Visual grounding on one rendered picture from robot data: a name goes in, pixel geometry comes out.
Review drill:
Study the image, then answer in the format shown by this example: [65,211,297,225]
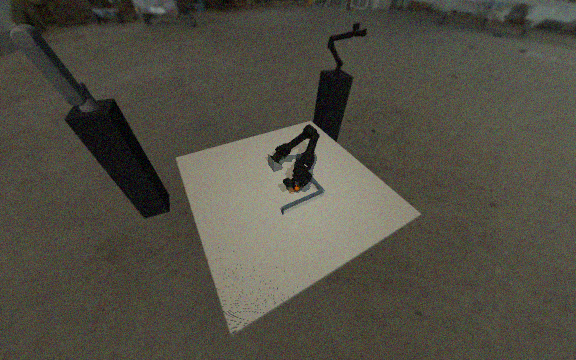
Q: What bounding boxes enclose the clear low corner walls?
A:
[283,180,325,214]

